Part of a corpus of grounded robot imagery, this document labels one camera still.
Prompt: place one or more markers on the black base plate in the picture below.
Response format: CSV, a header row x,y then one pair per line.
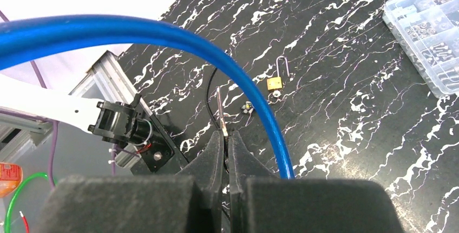
x,y
163,156

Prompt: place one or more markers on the small brass padlock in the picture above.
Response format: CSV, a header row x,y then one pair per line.
x,y
275,83

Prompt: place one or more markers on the orange drink bottle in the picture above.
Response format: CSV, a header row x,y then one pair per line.
x,y
11,177

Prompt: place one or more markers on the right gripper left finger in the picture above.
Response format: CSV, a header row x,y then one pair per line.
x,y
188,201

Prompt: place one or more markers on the clear plastic parts box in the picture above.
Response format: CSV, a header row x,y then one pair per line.
x,y
427,31

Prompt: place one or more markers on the blue cable lock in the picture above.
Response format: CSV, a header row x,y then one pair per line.
x,y
26,40

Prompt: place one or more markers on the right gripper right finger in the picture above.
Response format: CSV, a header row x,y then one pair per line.
x,y
263,202

